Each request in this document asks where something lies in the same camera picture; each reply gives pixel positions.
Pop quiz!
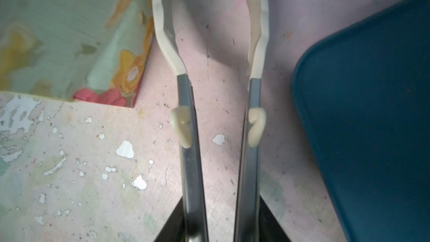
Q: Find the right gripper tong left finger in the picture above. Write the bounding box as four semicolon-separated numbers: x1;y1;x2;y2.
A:
152;0;209;242

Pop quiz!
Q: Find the white paper gift bag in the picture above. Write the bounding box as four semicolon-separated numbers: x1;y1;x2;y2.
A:
1;0;154;108

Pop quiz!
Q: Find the teal rectangular tray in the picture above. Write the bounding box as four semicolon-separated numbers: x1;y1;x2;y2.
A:
291;0;430;242

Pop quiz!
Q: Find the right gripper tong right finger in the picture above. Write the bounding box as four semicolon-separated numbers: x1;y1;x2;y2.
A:
234;0;270;242

